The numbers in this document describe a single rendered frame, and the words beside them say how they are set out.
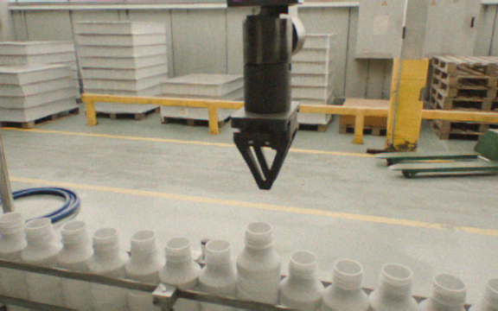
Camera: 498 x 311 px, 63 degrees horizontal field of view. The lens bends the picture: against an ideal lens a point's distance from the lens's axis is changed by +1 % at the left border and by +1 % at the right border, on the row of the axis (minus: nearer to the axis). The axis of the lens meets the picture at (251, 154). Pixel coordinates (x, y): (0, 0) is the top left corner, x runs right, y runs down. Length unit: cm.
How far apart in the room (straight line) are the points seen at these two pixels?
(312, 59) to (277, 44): 535
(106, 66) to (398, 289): 662
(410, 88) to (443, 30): 241
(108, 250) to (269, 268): 24
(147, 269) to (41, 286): 18
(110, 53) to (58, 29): 288
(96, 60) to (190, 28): 200
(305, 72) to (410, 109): 160
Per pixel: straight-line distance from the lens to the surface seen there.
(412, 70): 495
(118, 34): 679
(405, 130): 506
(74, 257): 68
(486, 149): 506
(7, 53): 812
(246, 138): 47
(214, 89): 605
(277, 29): 46
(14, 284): 78
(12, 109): 692
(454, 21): 726
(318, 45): 580
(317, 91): 585
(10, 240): 76
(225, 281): 58
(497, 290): 60
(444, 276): 57
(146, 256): 62
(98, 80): 708
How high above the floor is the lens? 145
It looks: 18 degrees down
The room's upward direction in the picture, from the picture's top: straight up
